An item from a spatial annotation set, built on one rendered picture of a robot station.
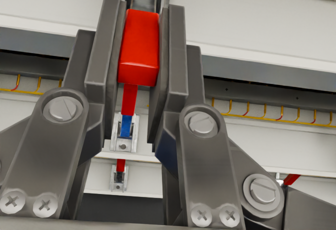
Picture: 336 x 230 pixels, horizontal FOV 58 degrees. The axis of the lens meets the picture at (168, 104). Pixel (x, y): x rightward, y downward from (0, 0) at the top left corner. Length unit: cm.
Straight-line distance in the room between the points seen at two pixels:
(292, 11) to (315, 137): 24
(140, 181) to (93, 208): 13
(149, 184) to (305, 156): 25
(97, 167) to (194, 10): 39
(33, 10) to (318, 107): 31
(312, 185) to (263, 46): 47
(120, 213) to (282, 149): 35
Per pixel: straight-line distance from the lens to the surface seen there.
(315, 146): 40
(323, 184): 63
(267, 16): 18
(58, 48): 19
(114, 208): 61
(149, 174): 52
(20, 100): 35
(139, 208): 62
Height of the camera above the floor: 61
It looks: 60 degrees down
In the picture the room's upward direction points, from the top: 21 degrees clockwise
